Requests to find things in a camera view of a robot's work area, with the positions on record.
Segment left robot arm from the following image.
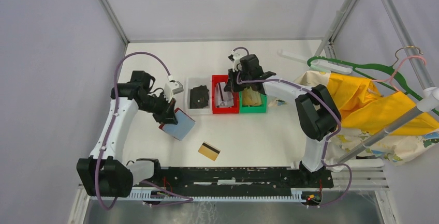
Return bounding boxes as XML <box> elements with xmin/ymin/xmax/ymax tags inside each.
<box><xmin>76</xmin><ymin>71</ymin><xmax>184</xmax><ymax>198</ymax></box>

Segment black cards in white bin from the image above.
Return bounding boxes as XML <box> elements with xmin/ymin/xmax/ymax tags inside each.
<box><xmin>189</xmin><ymin>85</ymin><xmax>210</xmax><ymax>109</ymax></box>

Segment red plastic bin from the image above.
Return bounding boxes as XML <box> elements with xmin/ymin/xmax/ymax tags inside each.
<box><xmin>211</xmin><ymin>75</ymin><xmax>239</xmax><ymax>114</ymax></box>

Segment white cable duct strip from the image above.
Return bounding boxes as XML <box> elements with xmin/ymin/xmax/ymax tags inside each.
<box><xmin>90</xmin><ymin>188</ymin><xmax>306</xmax><ymax>203</ymax></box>

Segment gold cards in green bin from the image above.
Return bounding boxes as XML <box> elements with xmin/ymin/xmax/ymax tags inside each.
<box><xmin>242</xmin><ymin>88</ymin><xmax>262</xmax><ymax>107</ymax></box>

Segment green plastic bin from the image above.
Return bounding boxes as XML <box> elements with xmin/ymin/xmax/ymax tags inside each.
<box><xmin>239</xmin><ymin>88</ymin><xmax>267</xmax><ymax>114</ymax></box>

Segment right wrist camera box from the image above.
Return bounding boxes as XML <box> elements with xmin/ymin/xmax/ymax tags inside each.
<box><xmin>228</xmin><ymin>51</ymin><xmax>243</xmax><ymax>72</ymax></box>

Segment white plastic bin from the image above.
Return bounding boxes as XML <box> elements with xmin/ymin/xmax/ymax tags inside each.
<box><xmin>184</xmin><ymin>77</ymin><xmax>212</xmax><ymax>116</ymax></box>

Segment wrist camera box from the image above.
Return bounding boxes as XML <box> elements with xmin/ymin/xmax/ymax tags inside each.
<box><xmin>228</xmin><ymin>51</ymin><xmax>243</xmax><ymax>72</ymax></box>
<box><xmin>164</xmin><ymin>75</ymin><xmax>184</xmax><ymax>102</ymax></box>

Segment yellow patterned cloth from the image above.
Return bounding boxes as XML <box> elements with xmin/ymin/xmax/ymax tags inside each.
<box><xmin>269</xmin><ymin>70</ymin><xmax>439</xmax><ymax>167</ymax></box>

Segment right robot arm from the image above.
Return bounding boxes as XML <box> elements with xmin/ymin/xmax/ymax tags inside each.
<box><xmin>225</xmin><ymin>51</ymin><xmax>342</xmax><ymax>187</ymax></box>

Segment gold credit card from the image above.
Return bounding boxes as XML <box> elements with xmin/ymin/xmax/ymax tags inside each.
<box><xmin>198</xmin><ymin>142</ymin><xmax>221</xmax><ymax>161</ymax></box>

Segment pink clothes hanger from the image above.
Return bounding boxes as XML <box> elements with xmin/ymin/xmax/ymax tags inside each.
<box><xmin>372</xmin><ymin>46</ymin><xmax>427</xmax><ymax>83</ymax></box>

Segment white hanger rack stand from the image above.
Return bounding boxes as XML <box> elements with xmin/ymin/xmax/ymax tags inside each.
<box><xmin>277</xmin><ymin>48</ymin><xmax>439</xmax><ymax>172</ymax></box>

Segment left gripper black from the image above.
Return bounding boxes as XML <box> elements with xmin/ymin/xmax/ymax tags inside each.
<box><xmin>139</xmin><ymin>92</ymin><xmax>178</xmax><ymax>125</ymax></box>

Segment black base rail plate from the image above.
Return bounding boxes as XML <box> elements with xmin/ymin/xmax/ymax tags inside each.
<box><xmin>148</xmin><ymin>167</ymin><xmax>334</xmax><ymax>197</ymax></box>

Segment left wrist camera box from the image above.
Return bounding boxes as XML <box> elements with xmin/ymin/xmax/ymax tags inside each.
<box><xmin>164</xmin><ymin>75</ymin><xmax>184</xmax><ymax>102</ymax></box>

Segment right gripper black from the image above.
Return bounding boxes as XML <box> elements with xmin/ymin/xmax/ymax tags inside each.
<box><xmin>224</xmin><ymin>67</ymin><xmax>252</xmax><ymax>93</ymax></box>

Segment red leather card holder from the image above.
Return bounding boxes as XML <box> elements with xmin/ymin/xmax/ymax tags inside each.
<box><xmin>159</xmin><ymin>108</ymin><xmax>196</xmax><ymax>141</ymax></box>

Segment green clothes hanger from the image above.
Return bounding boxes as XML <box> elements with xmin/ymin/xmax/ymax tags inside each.
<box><xmin>305</xmin><ymin>56</ymin><xmax>423</xmax><ymax>100</ymax></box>

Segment white cards in red bin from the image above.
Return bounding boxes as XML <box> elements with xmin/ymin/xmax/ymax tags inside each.
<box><xmin>215</xmin><ymin>86</ymin><xmax>235</xmax><ymax>108</ymax></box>

